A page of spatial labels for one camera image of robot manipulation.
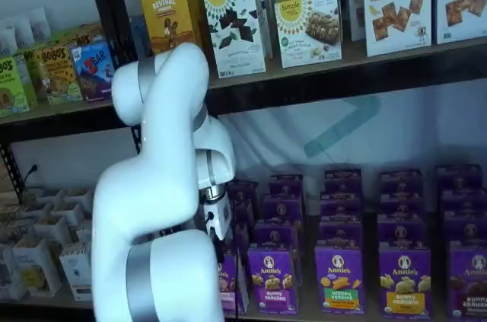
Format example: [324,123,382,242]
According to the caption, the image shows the blue Z Bar box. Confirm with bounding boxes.
[71,40,117,104]

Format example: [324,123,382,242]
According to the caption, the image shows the purple Annie's box pink patch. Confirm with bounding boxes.
[230,221,253,258]
[219,251,250,314]
[227,179,260,203]
[232,199,256,226]

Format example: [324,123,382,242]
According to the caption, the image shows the Simple Mills cookie box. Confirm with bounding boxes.
[274,0,342,69]

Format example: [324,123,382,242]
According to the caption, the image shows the sea salt crackers box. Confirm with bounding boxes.
[435,0,487,45]

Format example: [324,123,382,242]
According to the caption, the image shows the white pouch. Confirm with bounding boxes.
[13,17,35,48]
[0,27,18,57]
[28,8,51,40]

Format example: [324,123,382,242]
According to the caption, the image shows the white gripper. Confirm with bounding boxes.
[202,196,232,264]

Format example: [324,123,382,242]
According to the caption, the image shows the purple Annie's box violet patch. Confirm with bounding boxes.
[253,218,301,251]
[247,247,299,315]
[262,194,304,222]
[269,174,304,198]

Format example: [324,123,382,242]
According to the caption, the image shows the purple Annie's box yellow patch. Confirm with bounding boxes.
[379,168,424,196]
[379,248,432,317]
[376,217,428,251]
[377,192,425,220]

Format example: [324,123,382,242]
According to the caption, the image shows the green Bobo's snack box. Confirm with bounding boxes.
[0,55,30,118]

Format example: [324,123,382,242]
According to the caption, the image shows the black power plug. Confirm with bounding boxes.
[24,163,41,183]

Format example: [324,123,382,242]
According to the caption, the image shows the white sheet with teal stripe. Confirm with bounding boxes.
[218,78,487,224]

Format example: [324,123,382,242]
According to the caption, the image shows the purple Annie's box brown bunnies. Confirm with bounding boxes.
[443,215,487,245]
[435,164,483,192]
[448,241,487,321]
[440,188,487,218]

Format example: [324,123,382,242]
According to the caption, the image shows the Simple Mills dark chocolate box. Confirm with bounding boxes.
[201,0,267,79]
[222,0,274,59]

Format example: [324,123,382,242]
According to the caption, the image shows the black metal shelving rack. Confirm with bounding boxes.
[102,0,487,322]
[0,0,132,311]

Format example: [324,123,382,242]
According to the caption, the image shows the brown Bobo's snack box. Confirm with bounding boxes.
[62,24,104,49]

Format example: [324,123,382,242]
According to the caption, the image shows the white botanical print box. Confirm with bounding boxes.
[36,188,65,205]
[13,237,62,298]
[33,215,73,247]
[0,245,27,300]
[59,241,94,302]
[49,201,85,224]
[75,220,95,247]
[6,218,39,249]

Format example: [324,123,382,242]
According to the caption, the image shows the yellow Bobo's snack box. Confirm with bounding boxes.
[36,46,84,106]
[14,46,40,109]

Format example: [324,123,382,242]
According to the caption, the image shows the Annie's box green orange patch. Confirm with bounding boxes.
[323,168,362,196]
[318,218,363,249]
[320,192,362,222]
[314,245,367,315]

